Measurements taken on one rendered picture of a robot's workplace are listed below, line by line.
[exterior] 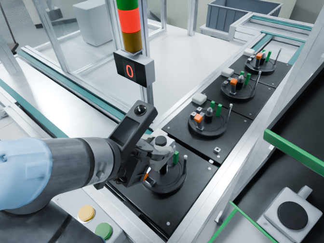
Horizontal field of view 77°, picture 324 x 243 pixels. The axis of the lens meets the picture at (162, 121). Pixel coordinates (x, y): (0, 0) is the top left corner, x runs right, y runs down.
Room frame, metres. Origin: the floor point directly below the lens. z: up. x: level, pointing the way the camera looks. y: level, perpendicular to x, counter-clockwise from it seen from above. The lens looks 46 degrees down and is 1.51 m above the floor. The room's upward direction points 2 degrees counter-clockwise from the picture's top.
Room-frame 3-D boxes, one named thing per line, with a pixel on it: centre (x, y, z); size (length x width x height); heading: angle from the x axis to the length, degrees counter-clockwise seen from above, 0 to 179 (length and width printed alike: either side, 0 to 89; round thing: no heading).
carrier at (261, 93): (0.69, -0.33, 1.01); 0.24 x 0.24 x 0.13; 49
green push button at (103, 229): (0.16, 0.16, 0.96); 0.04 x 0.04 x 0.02
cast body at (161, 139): (0.32, 0.00, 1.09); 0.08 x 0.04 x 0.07; 139
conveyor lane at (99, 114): (0.53, 0.21, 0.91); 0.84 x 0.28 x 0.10; 49
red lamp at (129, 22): (0.53, 0.07, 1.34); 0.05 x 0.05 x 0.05
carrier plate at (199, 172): (0.31, 0.00, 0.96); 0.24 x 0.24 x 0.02; 49
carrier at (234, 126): (0.51, -0.16, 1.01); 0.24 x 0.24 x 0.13; 49
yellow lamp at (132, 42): (0.53, 0.07, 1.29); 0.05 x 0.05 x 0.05
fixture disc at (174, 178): (0.31, 0.00, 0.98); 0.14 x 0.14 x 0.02
